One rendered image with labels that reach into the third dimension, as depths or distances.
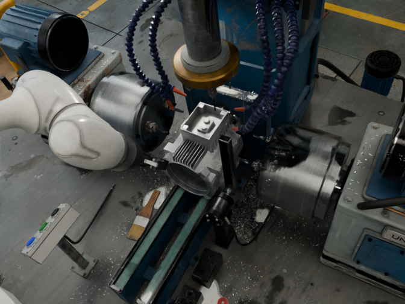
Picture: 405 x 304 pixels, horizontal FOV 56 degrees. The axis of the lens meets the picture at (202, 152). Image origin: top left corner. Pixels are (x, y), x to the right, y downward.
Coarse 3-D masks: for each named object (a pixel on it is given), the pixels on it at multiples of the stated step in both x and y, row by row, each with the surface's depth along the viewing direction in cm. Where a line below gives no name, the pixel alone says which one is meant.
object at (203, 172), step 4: (232, 124) 118; (228, 128) 117; (228, 132) 118; (232, 132) 118; (164, 156) 115; (168, 156) 114; (172, 156) 114; (168, 160) 114; (200, 168) 111; (204, 168) 109; (200, 172) 109; (204, 172) 109; (208, 172) 110; (204, 176) 109; (172, 180) 123; (176, 184) 124; (204, 196) 120; (208, 196) 118; (212, 196) 119
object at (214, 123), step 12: (204, 108) 118; (216, 108) 115; (192, 120) 117; (204, 120) 114; (216, 120) 116; (228, 120) 116; (192, 132) 111; (204, 132) 113; (216, 132) 112; (204, 144) 112; (216, 144) 114
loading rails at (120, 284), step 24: (240, 168) 138; (168, 216) 121; (192, 216) 120; (144, 240) 117; (168, 240) 127; (192, 240) 117; (144, 264) 116; (168, 264) 111; (192, 264) 121; (120, 288) 108; (168, 288) 112
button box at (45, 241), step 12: (60, 204) 113; (60, 216) 107; (72, 216) 109; (48, 228) 104; (60, 228) 106; (36, 240) 103; (48, 240) 104; (24, 252) 103; (36, 252) 102; (48, 252) 104
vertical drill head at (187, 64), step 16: (192, 0) 83; (208, 0) 84; (192, 16) 86; (208, 16) 87; (192, 32) 90; (208, 32) 90; (192, 48) 94; (208, 48) 93; (224, 48) 99; (176, 64) 101; (192, 64) 96; (208, 64) 96; (224, 64) 97; (192, 80) 97; (208, 80) 96; (224, 80) 97
